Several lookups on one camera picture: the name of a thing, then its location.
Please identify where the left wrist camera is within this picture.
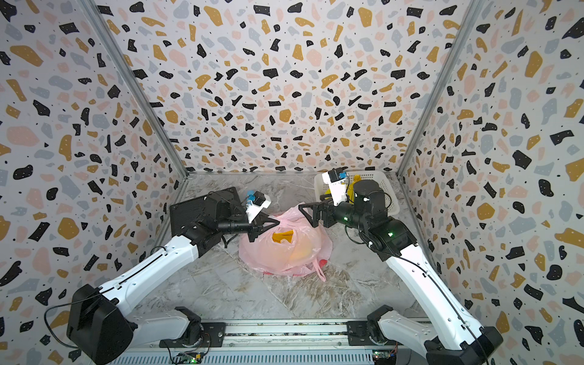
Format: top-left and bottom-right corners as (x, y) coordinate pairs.
(245, 190), (272, 223)

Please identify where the yellow banana bunch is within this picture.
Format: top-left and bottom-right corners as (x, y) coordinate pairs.
(347, 175), (361, 204)
(270, 230), (321, 270)

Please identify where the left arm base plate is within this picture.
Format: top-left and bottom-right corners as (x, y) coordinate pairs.
(159, 322), (227, 351)

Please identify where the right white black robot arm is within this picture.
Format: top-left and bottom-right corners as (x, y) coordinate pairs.
(299, 169), (503, 364)

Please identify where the white plastic basket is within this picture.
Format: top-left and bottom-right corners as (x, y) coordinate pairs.
(313, 170), (400, 217)

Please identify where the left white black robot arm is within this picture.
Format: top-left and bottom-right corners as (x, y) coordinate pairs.
(66, 187), (279, 364)

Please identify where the pink plastic bag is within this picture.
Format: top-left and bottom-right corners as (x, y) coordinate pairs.
(239, 206), (332, 282)

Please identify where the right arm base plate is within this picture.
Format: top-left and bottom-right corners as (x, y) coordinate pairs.
(346, 320), (389, 346)

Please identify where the aluminium front rail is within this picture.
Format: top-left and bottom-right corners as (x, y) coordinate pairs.
(114, 313), (436, 364)

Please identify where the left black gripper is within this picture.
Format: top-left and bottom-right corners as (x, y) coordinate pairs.
(218, 213), (281, 243)

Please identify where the black flat case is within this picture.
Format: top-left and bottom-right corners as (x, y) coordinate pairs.
(170, 187), (242, 236)

